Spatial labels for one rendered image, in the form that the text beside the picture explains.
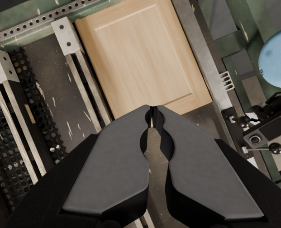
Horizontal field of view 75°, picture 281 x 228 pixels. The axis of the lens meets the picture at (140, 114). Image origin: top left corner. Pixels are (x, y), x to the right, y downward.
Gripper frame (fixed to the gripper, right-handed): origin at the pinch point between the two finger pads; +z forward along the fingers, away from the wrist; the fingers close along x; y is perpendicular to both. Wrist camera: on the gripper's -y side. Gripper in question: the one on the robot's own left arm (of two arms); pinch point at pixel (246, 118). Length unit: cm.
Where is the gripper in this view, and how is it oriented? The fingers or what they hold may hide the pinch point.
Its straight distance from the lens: 68.0
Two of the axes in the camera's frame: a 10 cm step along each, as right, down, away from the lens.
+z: 0.0, -0.1, 10.0
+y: 7.3, -6.8, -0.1
